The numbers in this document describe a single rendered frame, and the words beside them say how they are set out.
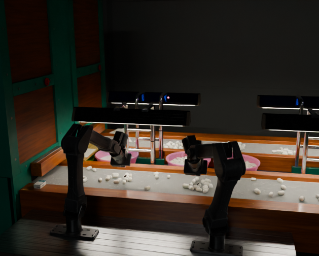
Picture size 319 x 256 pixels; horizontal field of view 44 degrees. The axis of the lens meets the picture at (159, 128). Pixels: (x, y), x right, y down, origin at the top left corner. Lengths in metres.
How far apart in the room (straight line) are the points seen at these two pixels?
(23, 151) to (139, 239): 0.75
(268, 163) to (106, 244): 1.20
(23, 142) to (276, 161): 1.44
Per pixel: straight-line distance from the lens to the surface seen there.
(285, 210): 1.76
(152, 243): 1.64
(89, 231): 1.73
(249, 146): 2.72
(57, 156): 2.21
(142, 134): 2.86
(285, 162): 2.47
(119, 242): 1.66
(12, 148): 1.93
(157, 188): 1.97
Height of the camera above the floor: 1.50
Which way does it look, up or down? 14 degrees down
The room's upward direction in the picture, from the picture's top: straight up
